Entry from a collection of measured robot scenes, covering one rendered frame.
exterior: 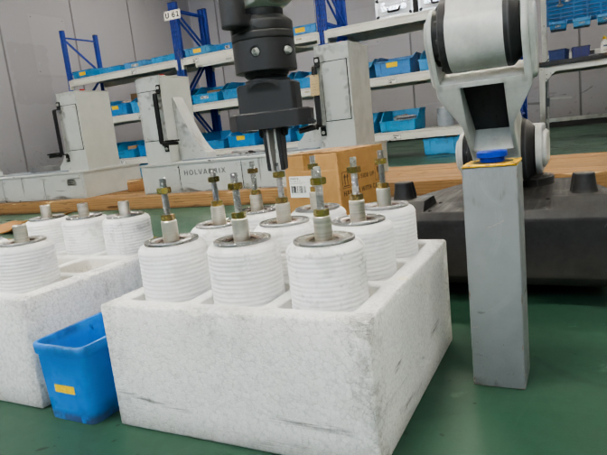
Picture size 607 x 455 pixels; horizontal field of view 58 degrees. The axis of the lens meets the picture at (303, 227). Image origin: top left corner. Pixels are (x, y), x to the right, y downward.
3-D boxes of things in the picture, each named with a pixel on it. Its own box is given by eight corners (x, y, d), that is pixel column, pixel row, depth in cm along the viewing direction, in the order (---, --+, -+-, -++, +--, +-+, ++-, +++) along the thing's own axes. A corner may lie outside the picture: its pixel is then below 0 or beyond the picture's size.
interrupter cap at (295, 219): (308, 227, 78) (307, 221, 78) (256, 231, 79) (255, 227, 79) (311, 218, 86) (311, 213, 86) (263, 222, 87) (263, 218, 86)
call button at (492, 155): (479, 164, 77) (479, 150, 77) (509, 162, 76) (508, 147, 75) (474, 167, 74) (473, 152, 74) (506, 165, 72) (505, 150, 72)
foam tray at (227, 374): (259, 325, 113) (248, 240, 109) (452, 339, 95) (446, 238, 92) (120, 424, 79) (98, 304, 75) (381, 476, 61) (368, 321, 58)
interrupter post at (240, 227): (238, 246, 70) (235, 220, 70) (230, 243, 72) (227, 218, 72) (255, 242, 72) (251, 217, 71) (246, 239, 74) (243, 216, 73)
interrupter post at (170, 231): (183, 242, 77) (180, 218, 77) (169, 246, 76) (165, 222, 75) (174, 240, 79) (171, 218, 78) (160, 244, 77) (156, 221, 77)
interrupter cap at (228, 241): (229, 252, 67) (228, 246, 67) (204, 245, 73) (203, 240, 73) (282, 240, 71) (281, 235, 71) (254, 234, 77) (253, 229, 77)
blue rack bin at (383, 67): (388, 79, 581) (387, 59, 577) (424, 74, 564) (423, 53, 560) (373, 78, 537) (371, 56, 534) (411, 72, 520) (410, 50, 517)
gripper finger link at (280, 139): (278, 171, 79) (273, 127, 78) (284, 168, 82) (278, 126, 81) (288, 170, 79) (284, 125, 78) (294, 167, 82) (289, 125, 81)
